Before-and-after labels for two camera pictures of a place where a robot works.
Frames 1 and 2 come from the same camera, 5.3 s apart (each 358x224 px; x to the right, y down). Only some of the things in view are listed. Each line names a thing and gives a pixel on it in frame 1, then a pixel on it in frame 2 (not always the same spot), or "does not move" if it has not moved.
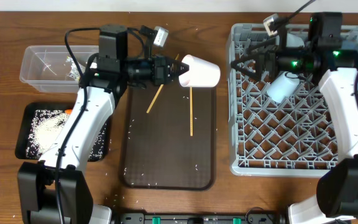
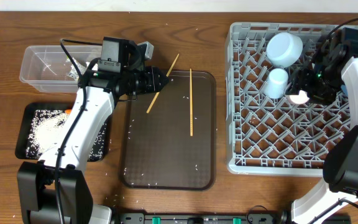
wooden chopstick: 191,111 does not move
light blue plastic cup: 283,84 does not move
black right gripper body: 292,60 to 322,85
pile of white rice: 45,125 does not move
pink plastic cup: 201,73 to 301,99
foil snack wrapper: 74,72 does not move
